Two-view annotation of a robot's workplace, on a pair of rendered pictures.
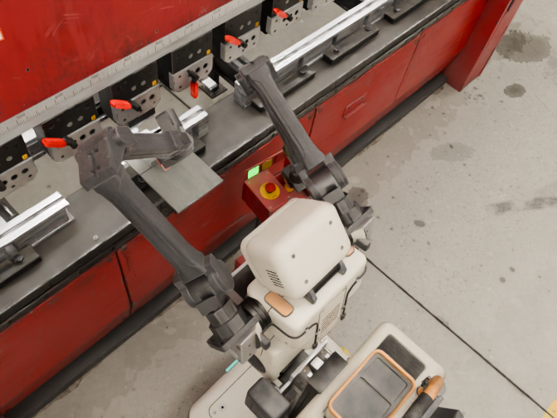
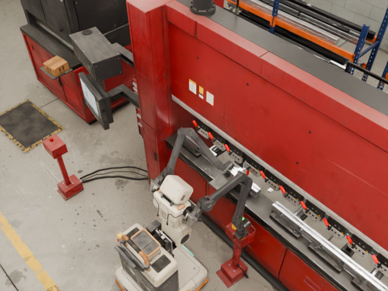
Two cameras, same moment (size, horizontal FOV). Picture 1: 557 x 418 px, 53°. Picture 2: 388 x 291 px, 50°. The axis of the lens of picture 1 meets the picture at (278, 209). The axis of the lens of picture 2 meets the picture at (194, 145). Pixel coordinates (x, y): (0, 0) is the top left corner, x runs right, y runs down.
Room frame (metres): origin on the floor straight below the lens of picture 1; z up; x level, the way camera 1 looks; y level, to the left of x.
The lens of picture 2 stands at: (1.20, -1.94, 3.86)
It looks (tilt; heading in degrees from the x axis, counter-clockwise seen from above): 47 degrees down; 103
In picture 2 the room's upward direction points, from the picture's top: straight up
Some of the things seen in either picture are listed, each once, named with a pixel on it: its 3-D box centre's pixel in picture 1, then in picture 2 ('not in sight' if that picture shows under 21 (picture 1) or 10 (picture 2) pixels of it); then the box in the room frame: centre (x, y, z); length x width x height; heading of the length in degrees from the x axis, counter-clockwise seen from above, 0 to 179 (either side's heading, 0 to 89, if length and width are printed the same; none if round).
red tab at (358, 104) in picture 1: (355, 105); (311, 284); (1.81, -0.25, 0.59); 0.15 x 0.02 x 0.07; 145
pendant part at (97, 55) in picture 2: not in sight; (101, 84); (-0.26, 0.77, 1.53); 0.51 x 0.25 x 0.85; 136
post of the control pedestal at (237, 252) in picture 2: not in sight; (237, 252); (1.17, 0.02, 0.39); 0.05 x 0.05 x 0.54; 48
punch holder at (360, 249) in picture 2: not in sight; (362, 243); (2.03, -0.20, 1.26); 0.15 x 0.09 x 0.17; 145
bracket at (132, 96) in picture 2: not in sight; (125, 100); (-0.16, 0.98, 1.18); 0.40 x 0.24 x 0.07; 145
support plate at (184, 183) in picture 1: (173, 170); (226, 181); (0.98, 0.35, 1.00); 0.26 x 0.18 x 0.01; 55
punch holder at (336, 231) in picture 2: not in sight; (338, 225); (1.86, -0.09, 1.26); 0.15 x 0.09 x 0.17; 145
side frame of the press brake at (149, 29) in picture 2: not in sight; (181, 98); (0.36, 1.17, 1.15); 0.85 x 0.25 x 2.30; 55
